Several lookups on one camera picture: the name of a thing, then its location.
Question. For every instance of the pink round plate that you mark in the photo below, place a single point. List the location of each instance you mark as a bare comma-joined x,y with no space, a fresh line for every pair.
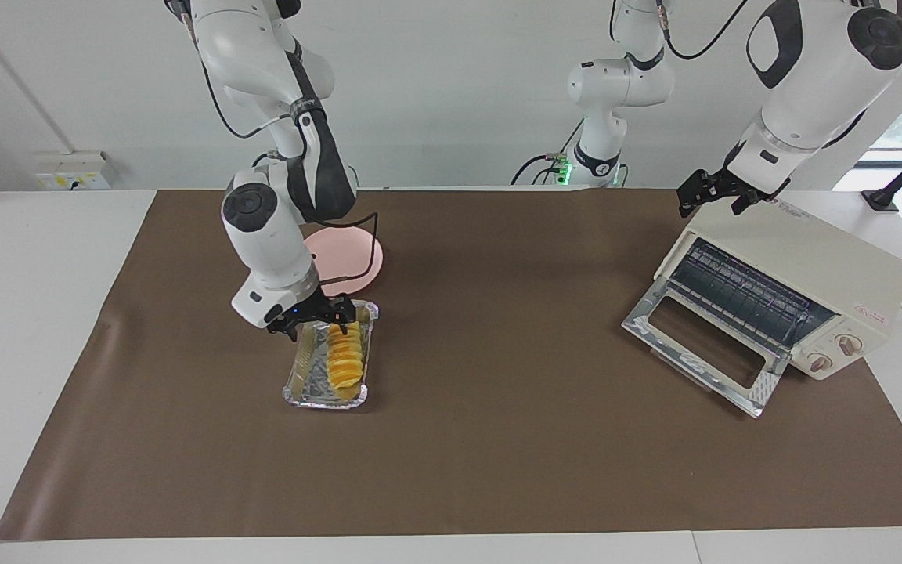
357,258

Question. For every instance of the silver glass oven door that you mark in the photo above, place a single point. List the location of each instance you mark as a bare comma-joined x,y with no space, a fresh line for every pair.
764,388

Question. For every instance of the white wall socket box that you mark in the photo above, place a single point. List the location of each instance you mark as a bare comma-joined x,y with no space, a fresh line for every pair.
71,172

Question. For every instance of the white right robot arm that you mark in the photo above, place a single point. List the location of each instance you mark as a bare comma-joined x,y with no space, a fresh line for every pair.
263,227

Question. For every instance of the cream toaster oven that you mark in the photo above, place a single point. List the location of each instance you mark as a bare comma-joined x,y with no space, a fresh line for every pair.
827,266

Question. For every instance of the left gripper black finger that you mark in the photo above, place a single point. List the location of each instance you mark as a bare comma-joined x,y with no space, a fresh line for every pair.
698,189
747,204

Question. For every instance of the aluminium foil tray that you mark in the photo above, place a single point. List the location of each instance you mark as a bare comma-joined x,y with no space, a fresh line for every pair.
306,384

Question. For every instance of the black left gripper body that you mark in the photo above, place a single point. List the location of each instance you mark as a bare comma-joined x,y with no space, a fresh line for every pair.
737,186

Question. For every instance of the brown table mat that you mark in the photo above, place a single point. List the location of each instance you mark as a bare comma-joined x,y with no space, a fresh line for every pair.
498,439

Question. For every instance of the golden bread loaf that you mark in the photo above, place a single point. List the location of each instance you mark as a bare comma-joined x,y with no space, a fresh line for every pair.
345,364

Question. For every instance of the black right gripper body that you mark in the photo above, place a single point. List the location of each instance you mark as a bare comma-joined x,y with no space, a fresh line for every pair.
310,309

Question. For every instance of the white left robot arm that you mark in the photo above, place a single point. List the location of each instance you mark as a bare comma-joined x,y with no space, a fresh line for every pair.
819,86

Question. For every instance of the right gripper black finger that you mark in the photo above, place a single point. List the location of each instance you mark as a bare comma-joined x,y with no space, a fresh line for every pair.
285,329
347,313

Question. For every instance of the cream oven knob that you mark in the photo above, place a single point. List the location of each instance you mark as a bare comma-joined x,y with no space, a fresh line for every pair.
820,362
849,344

